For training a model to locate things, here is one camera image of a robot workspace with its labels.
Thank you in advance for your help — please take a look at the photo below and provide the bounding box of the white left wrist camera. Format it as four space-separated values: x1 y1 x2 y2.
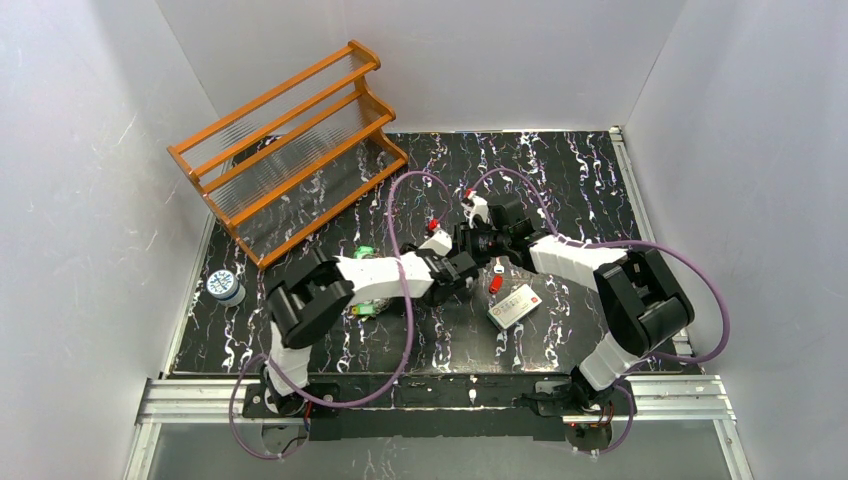
418 228 453 257

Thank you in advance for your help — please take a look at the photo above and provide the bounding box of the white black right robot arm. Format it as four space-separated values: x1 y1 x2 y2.
454 190 695 398

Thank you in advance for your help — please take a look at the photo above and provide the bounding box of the orange wooden shelf rack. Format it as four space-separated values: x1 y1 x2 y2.
167 40 408 270

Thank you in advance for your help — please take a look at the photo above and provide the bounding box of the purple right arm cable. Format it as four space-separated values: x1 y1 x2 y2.
466 166 733 457

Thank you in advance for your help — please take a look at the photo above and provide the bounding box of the aluminium front rail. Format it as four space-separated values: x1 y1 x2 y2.
136 373 736 424

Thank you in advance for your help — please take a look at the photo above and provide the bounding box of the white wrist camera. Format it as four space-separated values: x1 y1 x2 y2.
418 228 453 257
461 190 491 228

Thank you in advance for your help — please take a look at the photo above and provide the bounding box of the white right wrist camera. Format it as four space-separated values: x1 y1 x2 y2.
461 190 491 228

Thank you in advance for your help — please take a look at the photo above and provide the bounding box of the metal key organizer ring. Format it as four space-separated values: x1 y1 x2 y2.
347 243 392 319

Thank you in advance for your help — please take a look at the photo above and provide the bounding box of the red tag key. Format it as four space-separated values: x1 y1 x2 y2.
488 258 505 295

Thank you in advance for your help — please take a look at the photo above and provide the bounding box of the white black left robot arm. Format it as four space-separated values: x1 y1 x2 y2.
266 248 479 397

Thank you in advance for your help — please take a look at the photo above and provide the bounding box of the white blue tape roll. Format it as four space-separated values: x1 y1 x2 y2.
205 269 246 308

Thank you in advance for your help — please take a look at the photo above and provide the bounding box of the white card box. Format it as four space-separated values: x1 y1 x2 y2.
487 284 542 330

